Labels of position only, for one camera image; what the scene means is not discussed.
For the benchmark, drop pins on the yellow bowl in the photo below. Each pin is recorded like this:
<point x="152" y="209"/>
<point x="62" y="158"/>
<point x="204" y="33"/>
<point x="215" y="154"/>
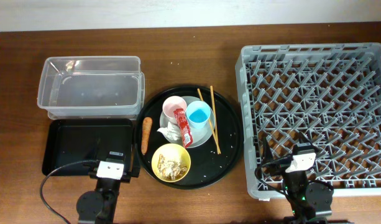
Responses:
<point x="171" y="152"/>

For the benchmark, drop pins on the blue cup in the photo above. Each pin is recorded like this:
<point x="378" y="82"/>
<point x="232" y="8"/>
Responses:
<point x="198" y="113"/>

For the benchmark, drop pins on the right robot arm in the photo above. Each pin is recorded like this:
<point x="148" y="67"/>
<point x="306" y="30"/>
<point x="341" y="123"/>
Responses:
<point x="310" y="200"/>

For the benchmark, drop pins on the orange carrot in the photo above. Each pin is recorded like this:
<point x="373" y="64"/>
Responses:
<point x="146" y="129"/>

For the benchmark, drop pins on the wooden chopstick left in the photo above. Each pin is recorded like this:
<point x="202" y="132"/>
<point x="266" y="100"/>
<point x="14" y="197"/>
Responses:
<point x="209" y="120"/>

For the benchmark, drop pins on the red snack wrapper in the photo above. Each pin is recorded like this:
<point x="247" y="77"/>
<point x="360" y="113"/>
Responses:
<point x="187" y="138"/>

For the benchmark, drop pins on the grey dishwasher rack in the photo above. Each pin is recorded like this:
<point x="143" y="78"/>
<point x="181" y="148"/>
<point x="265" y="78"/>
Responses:
<point x="329" y="92"/>

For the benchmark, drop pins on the pink cup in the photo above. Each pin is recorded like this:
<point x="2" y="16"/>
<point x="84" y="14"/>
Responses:
<point x="171" y="104"/>

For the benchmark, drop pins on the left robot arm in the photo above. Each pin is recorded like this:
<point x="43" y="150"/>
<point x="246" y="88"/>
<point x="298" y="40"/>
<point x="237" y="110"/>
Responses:
<point x="99" y="205"/>

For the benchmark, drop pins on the clear plastic bin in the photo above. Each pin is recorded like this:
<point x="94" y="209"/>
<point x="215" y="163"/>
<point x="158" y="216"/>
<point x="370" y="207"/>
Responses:
<point x="92" y="87"/>

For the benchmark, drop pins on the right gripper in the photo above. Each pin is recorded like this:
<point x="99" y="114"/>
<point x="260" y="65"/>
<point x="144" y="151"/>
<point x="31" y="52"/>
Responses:
<point x="266" y="155"/>

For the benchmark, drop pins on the grey plate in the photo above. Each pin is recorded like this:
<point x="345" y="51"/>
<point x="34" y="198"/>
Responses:
<point x="200" y="136"/>

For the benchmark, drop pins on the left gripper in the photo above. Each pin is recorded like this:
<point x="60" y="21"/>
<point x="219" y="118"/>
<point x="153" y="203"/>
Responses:
<point x="135" y="168"/>

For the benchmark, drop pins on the black rectangular tray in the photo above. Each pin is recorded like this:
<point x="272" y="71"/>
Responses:
<point x="70" y="140"/>

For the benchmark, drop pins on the white tissue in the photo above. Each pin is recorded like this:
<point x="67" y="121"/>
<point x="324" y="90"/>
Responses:
<point x="171" y="132"/>

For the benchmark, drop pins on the round black serving tray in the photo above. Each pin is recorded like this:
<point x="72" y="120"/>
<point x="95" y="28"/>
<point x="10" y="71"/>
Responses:
<point x="207" y="167"/>

